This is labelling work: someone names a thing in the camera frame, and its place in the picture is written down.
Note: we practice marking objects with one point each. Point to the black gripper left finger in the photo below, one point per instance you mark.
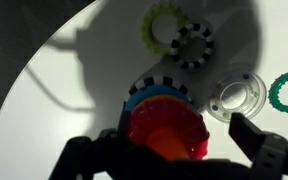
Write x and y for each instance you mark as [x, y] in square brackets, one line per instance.
[84, 156]

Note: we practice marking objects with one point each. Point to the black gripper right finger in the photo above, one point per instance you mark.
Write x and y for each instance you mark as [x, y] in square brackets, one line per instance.
[250, 136]

